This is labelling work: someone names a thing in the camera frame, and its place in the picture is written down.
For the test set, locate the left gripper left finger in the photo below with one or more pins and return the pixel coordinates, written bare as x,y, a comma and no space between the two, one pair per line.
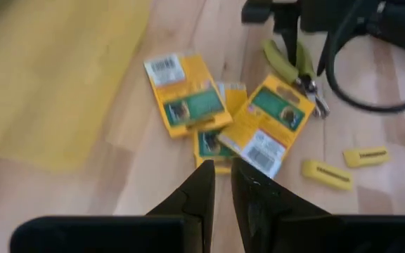
199,189

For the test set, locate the translucent yellow plastic bin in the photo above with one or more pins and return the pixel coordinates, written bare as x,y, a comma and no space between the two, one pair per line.
65,88

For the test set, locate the yellow crayon box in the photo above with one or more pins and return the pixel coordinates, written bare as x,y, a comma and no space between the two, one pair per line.
265,130
188,102
209,144

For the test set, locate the yellow eraser block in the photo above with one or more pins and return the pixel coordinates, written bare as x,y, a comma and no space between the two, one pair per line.
327,175
366,157

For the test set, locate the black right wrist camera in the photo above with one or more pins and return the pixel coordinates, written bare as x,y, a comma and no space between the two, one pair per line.
399,24

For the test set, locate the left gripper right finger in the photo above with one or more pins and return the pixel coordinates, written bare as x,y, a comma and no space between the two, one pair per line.
255,204

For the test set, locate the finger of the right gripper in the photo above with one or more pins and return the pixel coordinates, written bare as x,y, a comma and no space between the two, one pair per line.
325,52
288,38

